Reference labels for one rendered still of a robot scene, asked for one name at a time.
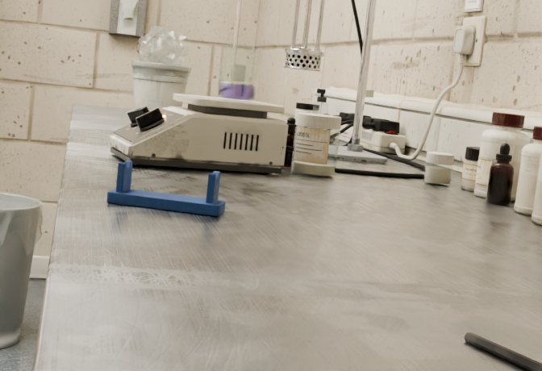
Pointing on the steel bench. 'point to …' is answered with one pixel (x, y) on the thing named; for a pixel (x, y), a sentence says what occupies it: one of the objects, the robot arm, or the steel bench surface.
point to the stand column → (364, 60)
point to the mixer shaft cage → (297, 56)
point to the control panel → (148, 130)
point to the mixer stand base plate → (360, 156)
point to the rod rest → (206, 206)
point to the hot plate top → (227, 103)
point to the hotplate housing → (210, 141)
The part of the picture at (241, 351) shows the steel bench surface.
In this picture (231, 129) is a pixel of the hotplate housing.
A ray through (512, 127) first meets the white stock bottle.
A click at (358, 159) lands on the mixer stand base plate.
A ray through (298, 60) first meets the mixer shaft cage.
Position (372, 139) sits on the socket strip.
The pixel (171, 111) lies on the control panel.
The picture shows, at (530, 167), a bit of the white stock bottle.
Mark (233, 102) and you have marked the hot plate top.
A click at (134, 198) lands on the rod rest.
